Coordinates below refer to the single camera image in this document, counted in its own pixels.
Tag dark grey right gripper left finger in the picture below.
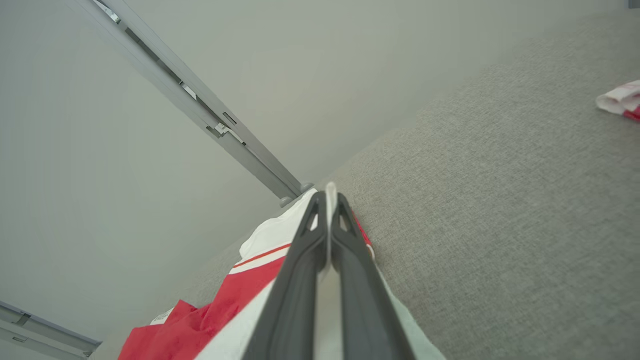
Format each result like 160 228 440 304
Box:
242 190 329 360

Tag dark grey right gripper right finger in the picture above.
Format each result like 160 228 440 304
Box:
330 192 417 360

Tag red white basketball shorts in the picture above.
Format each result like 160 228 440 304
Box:
118 181 447 360

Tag red white folded garment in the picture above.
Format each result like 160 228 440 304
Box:
595 80 640 122

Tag grey fabric sofa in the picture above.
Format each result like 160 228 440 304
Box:
90 10 640 360

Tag grey metal partition post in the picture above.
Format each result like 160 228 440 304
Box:
65 0 315 208

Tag grey metal wall rail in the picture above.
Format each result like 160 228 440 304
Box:
0 300 103 360

